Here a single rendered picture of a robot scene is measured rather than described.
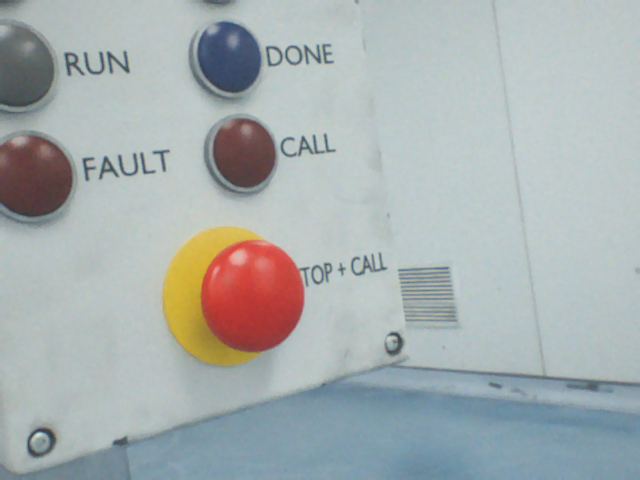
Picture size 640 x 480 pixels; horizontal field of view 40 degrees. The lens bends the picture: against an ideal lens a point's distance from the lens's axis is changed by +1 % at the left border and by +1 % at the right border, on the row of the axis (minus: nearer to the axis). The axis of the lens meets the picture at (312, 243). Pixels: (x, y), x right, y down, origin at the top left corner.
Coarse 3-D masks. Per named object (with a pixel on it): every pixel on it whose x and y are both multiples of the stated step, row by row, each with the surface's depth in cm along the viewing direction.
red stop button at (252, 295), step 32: (224, 256) 30; (256, 256) 30; (288, 256) 31; (224, 288) 30; (256, 288) 30; (288, 288) 31; (224, 320) 30; (256, 320) 30; (288, 320) 31; (256, 352) 31
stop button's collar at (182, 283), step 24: (192, 240) 32; (216, 240) 32; (240, 240) 33; (192, 264) 32; (168, 288) 31; (192, 288) 32; (168, 312) 31; (192, 312) 32; (192, 336) 32; (216, 360) 32; (240, 360) 33
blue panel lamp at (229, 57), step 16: (208, 32) 32; (224, 32) 32; (240, 32) 33; (208, 48) 32; (224, 48) 32; (240, 48) 33; (256, 48) 33; (208, 64) 32; (224, 64) 32; (240, 64) 33; (256, 64) 33; (208, 80) 32; (224, 80) 32; (240, 80) 33
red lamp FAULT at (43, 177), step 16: (16, 144) 28; (32, 144) 28; (48, 144) 29; (0, 160) 28; (16, 160) 28; (32, 160) 28; (48, 160) 29; (64, 160) 29; (0, 176) 28; (16, 176) 28; (32, 176) 28; (48, 176) 29; (64, 176) 29; (0, 192) 28; (16, 192) 28; (32, 192) 28; (48, 192) 29; (64, 192) 29; (16, 208) 28; (32, 208) 28; (48, 208) 29
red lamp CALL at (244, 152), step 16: (224, 128) 32; (240, 128) 33; (256, 128) 33; (224, 144) 32; (240, 144) 33; (256, 144) 33; (272, 144) 34; (224, 160) 32; (240, 160) 33; (256, 160) 33; (272, 160) 33; (224, 176) 33; (240, 176) 33; (256, 176) 33
